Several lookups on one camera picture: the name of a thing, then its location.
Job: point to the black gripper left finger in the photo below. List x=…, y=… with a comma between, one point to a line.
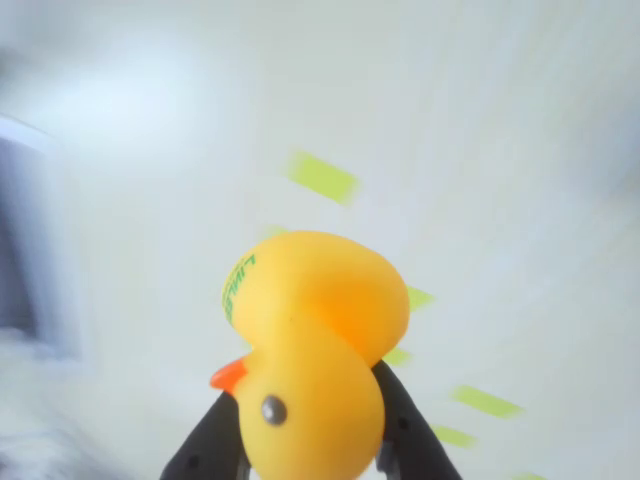
x=210, y=440

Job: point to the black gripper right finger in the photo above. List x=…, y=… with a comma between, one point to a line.
x=415, y=445

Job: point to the yellow rubber duck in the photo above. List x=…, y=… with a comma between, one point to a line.
x=310, y=350

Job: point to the white cardboard box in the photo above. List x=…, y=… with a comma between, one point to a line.
x=30, y=240

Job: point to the yellow tape strip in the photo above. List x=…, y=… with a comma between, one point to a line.
x=276, y=232
x=324, y=178
x=527, y=476
x=454, y=436
x=398, y=356
x=487, y=402
x=420, y=299

